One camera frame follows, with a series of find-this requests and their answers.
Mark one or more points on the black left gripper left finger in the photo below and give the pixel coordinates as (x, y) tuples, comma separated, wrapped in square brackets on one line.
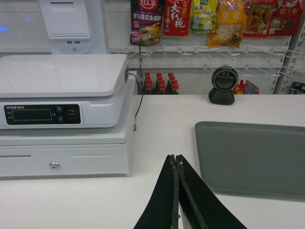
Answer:
[(162, 211)]

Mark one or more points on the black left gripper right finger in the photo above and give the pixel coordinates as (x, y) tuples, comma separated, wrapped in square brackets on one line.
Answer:
[(200, 208)]

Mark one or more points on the grey metal tray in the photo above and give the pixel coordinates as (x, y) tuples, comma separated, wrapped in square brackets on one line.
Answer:
[(252, 159)]

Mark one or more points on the white cash drawer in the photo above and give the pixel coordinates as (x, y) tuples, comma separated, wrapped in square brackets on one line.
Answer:
[(71, 152)]

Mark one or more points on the red pouch packet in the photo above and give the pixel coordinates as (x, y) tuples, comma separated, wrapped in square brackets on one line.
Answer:
[(246, 87)]

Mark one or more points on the black barcode scanner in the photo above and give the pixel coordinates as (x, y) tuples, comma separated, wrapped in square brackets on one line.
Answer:
[(224, 80)]

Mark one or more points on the white electronic scale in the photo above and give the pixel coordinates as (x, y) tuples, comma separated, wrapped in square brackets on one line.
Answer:
[(63, 91)]

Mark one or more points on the yellow snack packet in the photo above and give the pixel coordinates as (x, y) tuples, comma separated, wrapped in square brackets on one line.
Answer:
[(229, 24)]

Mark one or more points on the green yellow seasoning packet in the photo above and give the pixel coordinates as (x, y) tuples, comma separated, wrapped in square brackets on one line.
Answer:
[(203, 15)]

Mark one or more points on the purple seasoning packet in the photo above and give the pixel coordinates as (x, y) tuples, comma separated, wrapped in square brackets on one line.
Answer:
[(146, 18)]

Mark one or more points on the red seasoning packet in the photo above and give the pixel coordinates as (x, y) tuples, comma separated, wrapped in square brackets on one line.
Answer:
[(176, 18)]

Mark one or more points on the white receipt printer stand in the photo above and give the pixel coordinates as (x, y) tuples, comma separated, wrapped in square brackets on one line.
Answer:
[(75, 26)]

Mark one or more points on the red dried chili packet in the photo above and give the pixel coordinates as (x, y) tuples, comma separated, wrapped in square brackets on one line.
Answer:
[(258, 18)]

